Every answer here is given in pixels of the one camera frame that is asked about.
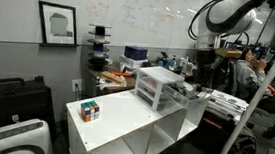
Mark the light wooden piece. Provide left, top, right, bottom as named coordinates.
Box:
left=100, top=70, right=129, bottom=86

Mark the white crumpled cloth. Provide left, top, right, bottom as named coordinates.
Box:
left=95, top=76, right=125, bottom=94

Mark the white air purifier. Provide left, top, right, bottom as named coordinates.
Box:
left=0, top=115, right=57, bottom=154

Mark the white container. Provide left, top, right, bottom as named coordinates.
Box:
left=178, top=56, right=189, bottom=72

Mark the blue box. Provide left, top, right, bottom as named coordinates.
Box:
left=123, top=45, right=149, bottom=63

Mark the black hard carrying case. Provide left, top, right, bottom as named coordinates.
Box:
left=0, top=72, right=60, bottom=144

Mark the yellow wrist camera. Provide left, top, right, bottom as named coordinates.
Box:
left=214, top=47, right=243, bottom=60

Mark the lit computer monitor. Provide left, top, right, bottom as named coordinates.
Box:
left=224, top=41, right=249, bottom=53

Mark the white flat box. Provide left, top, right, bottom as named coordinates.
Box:
left=117, top=53, right=149, bottom=71

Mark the seated person in grey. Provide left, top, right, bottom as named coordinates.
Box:
left=228, top=44, right=275, bottom=140

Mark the white diagonal pole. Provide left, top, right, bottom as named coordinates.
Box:
left=211, top=7, right=275, bottom=154

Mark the black framed picture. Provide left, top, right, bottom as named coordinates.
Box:
left=34, top=0, right=83, bottom=50

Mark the white cubby shelf unit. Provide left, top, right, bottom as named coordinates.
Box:
left=62, top=72, right=212, bottom=154

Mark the stack of papers and books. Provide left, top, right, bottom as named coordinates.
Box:
left=205, top=88, right=251, bottom=125

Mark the orange tool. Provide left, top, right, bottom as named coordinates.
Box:
left=112, top=71, right=134, bottom=79

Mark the rubik's cube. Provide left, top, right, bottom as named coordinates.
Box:
left=78, top=98, right=101, bottom=124

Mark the wooden desk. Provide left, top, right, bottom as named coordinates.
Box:
left=86, top=57, right=200, bottom=103

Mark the white plastic drawer unit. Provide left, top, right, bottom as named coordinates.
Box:
left=132, top=64, right=186, bottom=115

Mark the white wall outlet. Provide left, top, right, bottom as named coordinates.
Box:
left=70, top=77, right=84, bottom=93

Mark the stack of filament spools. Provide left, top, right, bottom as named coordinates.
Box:
left=84, top=23, right=114, bottom=73

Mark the dark backpack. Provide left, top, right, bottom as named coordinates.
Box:
left=230, top=125, right=262, bottom=154

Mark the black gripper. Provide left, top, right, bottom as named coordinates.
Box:
left=194, top=47, right=219, bottom=76

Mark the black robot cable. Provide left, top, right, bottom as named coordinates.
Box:
left=186, top=0, right=239, bottom=45

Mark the grey office chair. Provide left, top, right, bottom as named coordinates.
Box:
left=209, top=55, right=245, bottom=97

